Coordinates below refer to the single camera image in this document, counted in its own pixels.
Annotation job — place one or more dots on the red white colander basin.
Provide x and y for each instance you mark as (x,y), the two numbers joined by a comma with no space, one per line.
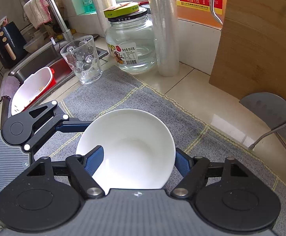
(33,87)

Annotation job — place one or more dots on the clear drinking glass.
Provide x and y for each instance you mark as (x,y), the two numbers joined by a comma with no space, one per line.
(82,57)

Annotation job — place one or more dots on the bamboo cutting board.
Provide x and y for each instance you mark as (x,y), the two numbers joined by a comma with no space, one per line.
(251,56)

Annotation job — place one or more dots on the grey checked cloth mat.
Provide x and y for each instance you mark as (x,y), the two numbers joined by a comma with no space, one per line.
(145,211)

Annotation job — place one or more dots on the metal wire rack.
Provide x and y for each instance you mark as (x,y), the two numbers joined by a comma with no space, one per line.
(252,146)

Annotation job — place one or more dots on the pink white dishcloth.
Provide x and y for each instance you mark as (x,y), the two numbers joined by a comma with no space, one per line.
(37,11)

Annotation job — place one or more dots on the black air fryer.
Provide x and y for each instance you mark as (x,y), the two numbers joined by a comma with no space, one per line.
(11,46)

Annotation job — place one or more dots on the glass jar green lid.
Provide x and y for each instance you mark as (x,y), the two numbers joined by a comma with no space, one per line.
(130,37)

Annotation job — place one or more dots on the tall plain white bowl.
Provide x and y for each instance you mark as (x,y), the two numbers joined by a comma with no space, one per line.
(139,150)

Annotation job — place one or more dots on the santoku kitchen knife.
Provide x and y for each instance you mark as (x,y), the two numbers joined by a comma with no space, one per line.
(269,107)

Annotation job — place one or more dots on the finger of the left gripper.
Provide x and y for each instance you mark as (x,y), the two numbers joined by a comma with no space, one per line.
(47,119)

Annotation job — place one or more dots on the orange cooking wine jug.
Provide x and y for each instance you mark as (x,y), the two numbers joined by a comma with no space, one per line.
(210,13)

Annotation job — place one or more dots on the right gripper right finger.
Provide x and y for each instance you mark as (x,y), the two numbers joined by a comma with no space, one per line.
(202,179)

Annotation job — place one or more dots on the steel kitchen faucet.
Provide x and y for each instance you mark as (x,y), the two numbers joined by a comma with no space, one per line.
(67,35)

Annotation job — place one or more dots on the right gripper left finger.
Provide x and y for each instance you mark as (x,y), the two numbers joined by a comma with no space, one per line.
(68,179)

